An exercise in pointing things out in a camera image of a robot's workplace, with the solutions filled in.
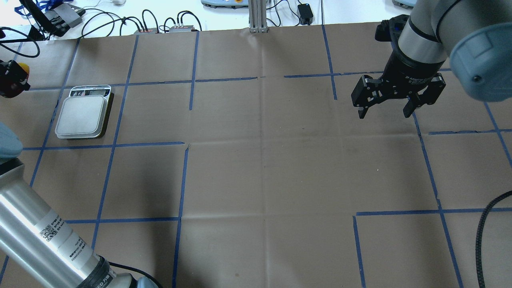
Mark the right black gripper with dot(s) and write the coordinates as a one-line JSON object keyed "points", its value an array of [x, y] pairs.
{"points": [[407, 67]]}

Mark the red yellow mango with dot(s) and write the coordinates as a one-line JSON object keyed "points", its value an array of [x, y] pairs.
{"points": [[13, 78]]}

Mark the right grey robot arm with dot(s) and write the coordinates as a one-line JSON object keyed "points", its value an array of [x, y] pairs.
{"points": [[473, 35]]}

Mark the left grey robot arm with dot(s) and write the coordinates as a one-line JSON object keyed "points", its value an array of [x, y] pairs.
{"points": [[41, 242]]}

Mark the black power adapter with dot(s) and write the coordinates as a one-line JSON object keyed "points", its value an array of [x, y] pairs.
{"points": [[305, 14]]}

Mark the white digital kitchen scale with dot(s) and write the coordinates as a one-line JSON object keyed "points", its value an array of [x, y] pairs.
{"points": [[84, 113]]}

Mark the aluminium frame post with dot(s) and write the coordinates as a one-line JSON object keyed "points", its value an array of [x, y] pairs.
{"points": [[257, 16]]}

